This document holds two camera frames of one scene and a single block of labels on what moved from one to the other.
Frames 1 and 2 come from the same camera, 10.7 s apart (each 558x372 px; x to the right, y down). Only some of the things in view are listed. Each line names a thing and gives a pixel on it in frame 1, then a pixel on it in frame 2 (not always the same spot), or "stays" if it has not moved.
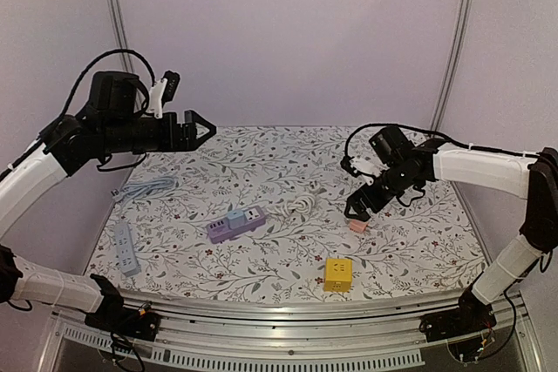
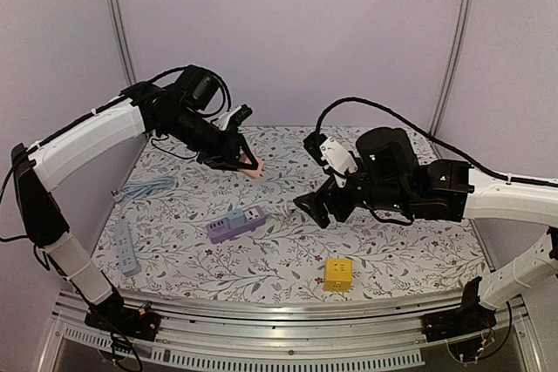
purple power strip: [219, 231] stays
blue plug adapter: [236, 219] stays
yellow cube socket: [338, 274] stays
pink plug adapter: [357, 226] to [251, 172]
